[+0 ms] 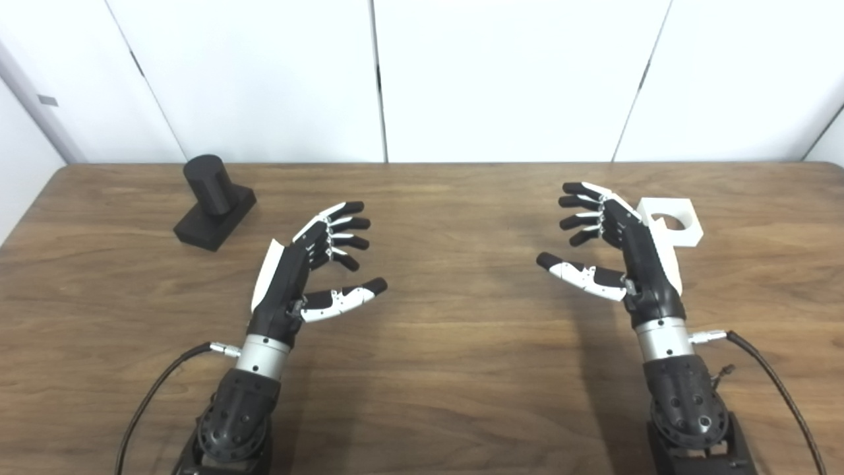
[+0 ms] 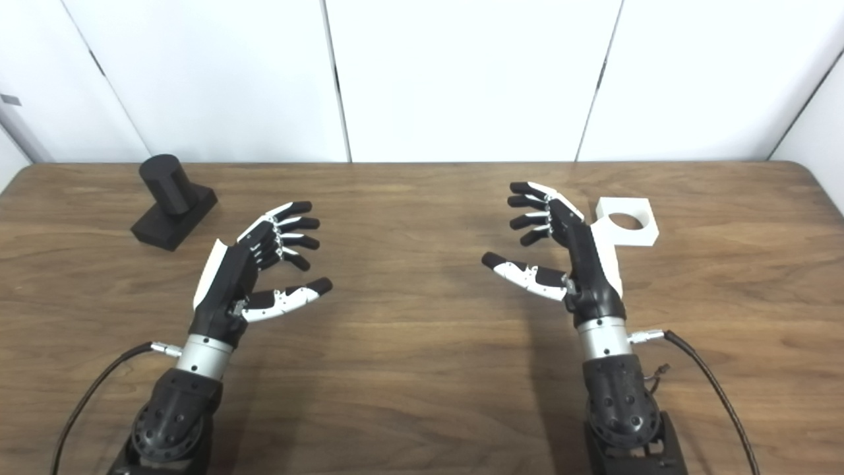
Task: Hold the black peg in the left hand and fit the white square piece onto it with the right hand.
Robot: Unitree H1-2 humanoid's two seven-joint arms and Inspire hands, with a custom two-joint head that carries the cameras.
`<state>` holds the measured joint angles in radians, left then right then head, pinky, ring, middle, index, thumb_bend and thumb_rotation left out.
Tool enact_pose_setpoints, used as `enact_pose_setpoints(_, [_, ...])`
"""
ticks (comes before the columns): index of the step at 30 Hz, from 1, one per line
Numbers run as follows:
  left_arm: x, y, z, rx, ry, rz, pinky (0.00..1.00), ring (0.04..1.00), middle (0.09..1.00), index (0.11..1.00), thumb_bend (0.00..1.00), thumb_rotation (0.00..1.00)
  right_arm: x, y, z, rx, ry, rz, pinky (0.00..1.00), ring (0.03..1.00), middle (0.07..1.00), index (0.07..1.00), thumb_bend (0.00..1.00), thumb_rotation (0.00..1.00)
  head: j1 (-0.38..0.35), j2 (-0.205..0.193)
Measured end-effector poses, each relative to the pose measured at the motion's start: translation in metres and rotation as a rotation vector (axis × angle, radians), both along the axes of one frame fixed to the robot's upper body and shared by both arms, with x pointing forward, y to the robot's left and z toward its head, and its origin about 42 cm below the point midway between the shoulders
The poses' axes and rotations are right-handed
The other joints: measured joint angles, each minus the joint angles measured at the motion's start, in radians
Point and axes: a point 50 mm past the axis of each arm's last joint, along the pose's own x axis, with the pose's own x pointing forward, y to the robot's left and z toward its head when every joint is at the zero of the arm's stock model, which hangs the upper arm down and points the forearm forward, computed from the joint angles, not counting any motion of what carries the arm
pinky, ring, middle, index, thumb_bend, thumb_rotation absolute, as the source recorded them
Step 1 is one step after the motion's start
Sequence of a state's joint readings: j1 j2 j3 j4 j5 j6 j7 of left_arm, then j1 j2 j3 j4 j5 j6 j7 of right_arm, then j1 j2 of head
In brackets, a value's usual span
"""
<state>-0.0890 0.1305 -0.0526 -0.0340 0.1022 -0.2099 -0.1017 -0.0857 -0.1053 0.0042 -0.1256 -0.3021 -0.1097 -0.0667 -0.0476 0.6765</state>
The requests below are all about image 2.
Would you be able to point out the black peg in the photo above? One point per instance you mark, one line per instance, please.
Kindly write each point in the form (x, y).
(168, 198)

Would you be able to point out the white and black right hand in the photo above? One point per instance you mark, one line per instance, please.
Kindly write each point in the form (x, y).
(590, 277)

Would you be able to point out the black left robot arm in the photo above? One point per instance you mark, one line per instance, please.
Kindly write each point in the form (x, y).
(175, 415)

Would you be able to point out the white and black left hand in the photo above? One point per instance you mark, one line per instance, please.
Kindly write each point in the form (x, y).
(227, 284)

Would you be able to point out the white square piece with hole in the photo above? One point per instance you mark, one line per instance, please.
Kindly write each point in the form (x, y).
(646, 224)

